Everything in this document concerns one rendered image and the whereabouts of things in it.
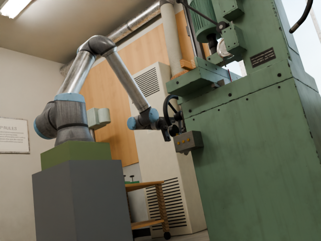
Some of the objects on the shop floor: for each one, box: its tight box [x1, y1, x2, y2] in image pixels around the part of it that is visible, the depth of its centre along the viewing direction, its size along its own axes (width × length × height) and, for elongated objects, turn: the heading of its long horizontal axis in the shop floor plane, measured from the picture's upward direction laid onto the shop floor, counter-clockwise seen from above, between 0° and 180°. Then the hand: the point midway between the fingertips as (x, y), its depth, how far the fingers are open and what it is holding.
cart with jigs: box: [124, 175, 171, 241], centre depth 285 cm, size 66×57×64 cm
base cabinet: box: [184, 77, 321, 241], centre depth 154 cm, size 45×58×71 cm
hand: (182, 128), depth 203 cm, fingers closed
